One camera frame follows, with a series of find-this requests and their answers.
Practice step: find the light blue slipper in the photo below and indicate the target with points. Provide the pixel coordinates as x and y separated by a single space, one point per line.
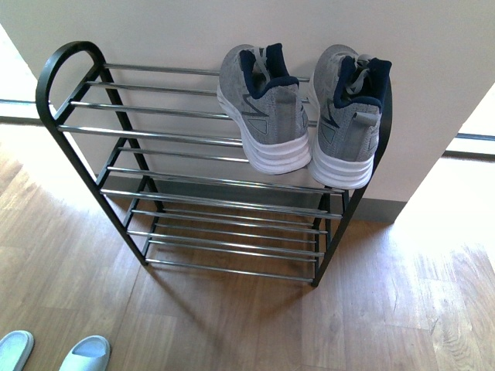
91 353
16 348

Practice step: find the grey knit sneaker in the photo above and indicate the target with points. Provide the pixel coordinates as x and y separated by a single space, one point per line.
348 90
257 92

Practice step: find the black metal shoe rack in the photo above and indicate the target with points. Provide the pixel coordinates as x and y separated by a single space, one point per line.
167 166

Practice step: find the dark window frame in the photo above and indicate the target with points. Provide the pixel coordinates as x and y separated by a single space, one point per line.
474 140

